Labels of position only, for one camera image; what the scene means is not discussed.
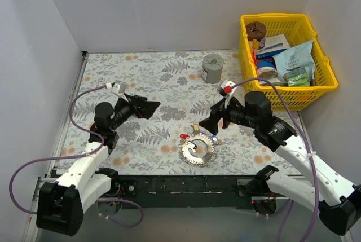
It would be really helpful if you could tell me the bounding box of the black car key fob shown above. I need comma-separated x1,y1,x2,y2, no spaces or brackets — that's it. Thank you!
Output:
186,141,197,152

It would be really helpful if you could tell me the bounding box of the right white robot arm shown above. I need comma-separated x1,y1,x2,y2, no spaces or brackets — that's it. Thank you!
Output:
199,91,360,236

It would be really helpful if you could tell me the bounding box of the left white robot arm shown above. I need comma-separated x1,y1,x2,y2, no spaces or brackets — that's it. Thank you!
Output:
36,94,160,236

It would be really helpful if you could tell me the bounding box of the yellow key tag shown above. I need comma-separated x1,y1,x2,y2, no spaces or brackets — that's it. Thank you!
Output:
193,124,200,131

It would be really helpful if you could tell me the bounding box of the red key tag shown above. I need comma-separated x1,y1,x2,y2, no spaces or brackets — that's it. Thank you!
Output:
180,134,189,139

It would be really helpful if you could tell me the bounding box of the floral table mat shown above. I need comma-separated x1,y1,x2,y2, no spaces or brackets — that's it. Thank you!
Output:
54,52,298,175

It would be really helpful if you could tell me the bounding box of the grey tape roll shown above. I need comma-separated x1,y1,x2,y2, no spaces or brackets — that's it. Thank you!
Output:
202,54,224,84

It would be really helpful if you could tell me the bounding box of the green packet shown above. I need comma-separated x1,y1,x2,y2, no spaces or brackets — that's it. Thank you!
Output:
284,68,310,87

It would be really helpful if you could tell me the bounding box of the yellow plastic basket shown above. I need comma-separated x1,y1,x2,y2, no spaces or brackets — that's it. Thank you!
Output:
239,13,338,111

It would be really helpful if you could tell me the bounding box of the white box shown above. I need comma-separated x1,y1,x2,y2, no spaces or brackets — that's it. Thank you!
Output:
265,34,290,53

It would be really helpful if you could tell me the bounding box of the light blue snack bag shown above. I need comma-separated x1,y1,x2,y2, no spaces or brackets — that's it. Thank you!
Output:
273,39,315,80

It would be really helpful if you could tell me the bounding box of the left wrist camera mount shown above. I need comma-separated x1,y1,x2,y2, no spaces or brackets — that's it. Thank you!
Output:
105,82,128,102

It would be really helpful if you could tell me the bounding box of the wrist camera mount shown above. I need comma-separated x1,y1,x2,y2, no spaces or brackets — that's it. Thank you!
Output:
105,82,128,102
218,80,237,108

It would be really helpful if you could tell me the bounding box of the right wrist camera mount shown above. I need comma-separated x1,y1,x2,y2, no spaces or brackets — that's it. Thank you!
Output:
218,80,237,108

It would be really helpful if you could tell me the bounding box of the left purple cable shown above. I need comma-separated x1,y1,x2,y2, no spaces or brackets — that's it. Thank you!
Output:
8,84,144,228

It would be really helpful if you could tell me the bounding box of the purple cable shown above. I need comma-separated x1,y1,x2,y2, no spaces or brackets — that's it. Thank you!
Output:
231,77,321,242
8,84,144,228

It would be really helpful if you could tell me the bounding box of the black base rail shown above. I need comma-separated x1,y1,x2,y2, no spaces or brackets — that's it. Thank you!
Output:
87,174,280,210

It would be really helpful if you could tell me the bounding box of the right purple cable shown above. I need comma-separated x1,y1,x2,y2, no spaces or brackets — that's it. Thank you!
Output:
231,77,321,242

